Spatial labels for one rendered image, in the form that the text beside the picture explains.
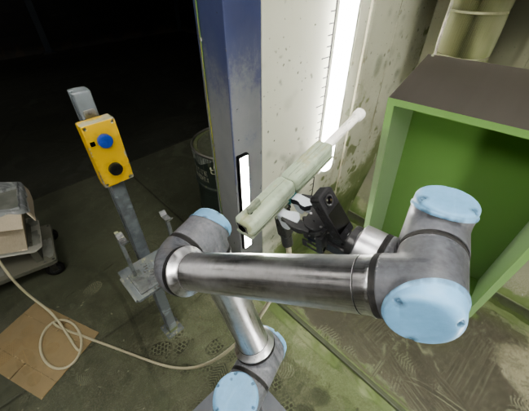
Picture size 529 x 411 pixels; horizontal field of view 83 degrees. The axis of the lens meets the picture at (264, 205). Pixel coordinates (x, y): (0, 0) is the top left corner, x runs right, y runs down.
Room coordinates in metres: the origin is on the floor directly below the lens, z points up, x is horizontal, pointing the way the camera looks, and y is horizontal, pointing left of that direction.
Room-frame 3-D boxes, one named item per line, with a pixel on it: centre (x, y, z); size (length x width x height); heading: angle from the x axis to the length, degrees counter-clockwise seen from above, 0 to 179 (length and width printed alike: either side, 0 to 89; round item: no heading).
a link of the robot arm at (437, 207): (0.34, -0.27, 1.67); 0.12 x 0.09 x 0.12; 152
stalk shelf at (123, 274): (0.95, 0.54, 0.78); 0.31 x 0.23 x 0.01; 134
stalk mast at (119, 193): (1.05, 0.64, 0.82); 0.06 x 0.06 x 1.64; 44
